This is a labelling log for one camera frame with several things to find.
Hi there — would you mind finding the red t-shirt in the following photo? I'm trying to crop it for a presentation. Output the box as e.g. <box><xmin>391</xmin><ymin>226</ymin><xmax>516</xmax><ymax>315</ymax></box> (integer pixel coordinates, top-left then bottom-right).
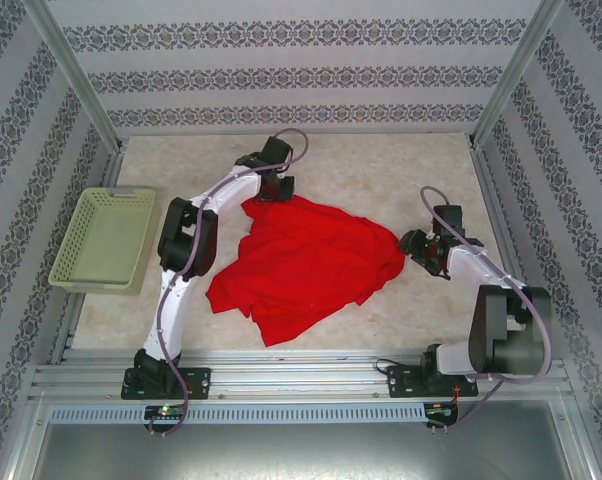
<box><xmin>205</xmin><ymin>194</ymin><xmax>406</xmax><ymax>348</ymax></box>

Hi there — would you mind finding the pale green plastic basket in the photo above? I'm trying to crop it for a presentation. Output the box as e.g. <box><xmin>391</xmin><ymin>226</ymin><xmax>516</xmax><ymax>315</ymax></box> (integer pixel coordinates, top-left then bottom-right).
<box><xmin>48</xmin><ymin>185</ymin><xmax>163</xmax><ymax>296</ymax></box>

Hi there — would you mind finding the grey metal sheet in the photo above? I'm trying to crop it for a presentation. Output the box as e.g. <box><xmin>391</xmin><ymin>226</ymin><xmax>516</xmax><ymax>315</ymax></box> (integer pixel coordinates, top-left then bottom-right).
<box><xmin>3</xmin><ymin>397</ymin><xmax>600</xmax><ymax>480</ymax></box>

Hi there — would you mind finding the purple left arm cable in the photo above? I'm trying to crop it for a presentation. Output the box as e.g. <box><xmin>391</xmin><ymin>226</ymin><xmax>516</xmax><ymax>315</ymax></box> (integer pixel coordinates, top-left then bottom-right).
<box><xmin>148</xmin><ymin>128</ymin><xmax>312</xmax><ymax>439</ymax></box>

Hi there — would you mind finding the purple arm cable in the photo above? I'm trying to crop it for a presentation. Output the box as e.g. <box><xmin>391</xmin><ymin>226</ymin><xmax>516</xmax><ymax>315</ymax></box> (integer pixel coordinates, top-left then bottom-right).
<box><xmin>148</xmin><ymin>128</ymin><xmax>312</xmax><ymax>439</ymax></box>
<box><xmin>419</xmin><ymin>185</ymin><xmax>553</xmax><ymax>434</ymax></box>

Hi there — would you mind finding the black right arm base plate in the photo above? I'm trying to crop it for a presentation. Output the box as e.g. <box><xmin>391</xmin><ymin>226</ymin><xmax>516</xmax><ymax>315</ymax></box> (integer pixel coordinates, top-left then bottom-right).
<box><xmin>386</xmin><ymin>363</ymin><xmax>480</xmax><ymax>400</ymax></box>

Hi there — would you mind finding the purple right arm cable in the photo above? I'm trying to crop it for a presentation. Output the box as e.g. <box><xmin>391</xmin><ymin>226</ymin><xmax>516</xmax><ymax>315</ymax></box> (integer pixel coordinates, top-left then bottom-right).
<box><xmin>419</xmin><ymin>185</ymin><xmax>553</xmax><ymax>434</ymax></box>

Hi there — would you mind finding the aluminium mounting rail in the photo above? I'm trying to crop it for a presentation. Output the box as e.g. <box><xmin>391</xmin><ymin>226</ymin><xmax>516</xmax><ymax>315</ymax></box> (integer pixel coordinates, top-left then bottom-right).
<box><xmin>28</xmin><ymin>349</ymin><xmax>570</xmax><ymax>401</ymax></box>

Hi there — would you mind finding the aluminium frame post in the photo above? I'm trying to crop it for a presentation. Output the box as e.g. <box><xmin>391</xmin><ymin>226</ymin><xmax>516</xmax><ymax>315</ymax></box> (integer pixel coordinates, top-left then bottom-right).
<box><xmin>469</xmin><ymin>0</ymin><xmax>565</xmax><ymax>359</ymax></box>
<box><xmin>23</xmin><ymin>0</ymin><xmax>127</xmax><ymax>366</ymax></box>

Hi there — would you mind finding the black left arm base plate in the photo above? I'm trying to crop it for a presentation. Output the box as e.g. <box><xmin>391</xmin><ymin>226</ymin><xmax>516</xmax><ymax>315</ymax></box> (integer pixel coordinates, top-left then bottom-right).
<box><xmin>120</xmin><ymin>367</ymin><xmax>212</xmax><ymax>401</ymax></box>

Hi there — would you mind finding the white slotted cable duct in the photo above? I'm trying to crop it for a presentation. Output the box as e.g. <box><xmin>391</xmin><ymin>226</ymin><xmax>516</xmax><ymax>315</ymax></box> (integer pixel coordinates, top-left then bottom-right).
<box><xmin>48</xmin><ymin>403</ymin><xmax>426</xmax><ymax>424</ymax></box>

